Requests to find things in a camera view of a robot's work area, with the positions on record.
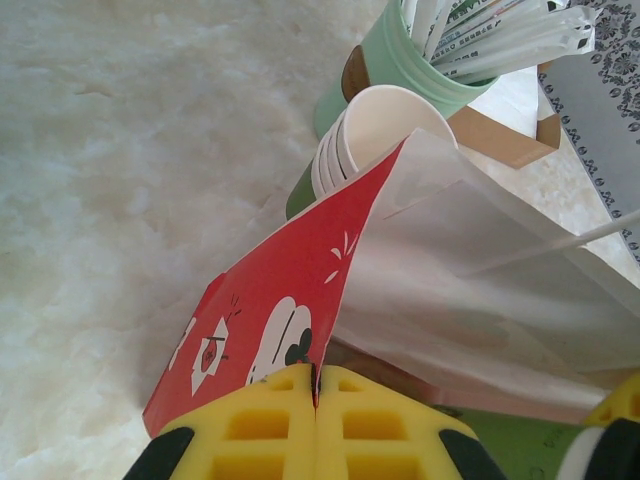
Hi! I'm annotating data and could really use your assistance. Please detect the stack of paper cups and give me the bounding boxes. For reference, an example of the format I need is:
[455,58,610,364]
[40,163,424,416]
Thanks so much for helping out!
[284,85,459,221]

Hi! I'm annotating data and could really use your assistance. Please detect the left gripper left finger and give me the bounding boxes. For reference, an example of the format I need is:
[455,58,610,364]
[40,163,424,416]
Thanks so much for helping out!
[122,363,319,480]

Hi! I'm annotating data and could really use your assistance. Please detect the green black-lid coffee cup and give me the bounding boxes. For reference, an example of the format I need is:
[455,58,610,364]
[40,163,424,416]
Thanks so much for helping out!
[439,407,640,480]

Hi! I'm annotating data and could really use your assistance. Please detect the white red-print paper bag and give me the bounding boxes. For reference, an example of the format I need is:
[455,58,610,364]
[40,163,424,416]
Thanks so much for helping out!
[142,127,640,426]

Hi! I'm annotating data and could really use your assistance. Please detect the white napkin stack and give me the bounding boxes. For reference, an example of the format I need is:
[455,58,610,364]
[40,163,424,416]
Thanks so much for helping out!
[469,64,546,121]

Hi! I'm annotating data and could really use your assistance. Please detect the mint green straw holder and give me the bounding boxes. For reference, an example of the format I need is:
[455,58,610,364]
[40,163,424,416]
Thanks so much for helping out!
[313,0,501,139]

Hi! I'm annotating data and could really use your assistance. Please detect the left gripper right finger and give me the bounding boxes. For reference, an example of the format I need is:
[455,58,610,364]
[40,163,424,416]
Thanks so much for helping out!
[313,363,506,480]

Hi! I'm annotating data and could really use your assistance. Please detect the paper-wrapped straw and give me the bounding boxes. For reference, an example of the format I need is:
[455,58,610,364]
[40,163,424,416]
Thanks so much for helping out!
[424,0,506,59]
[429,4,599,69]
[452,29,596,84]
[399,0,441,41]

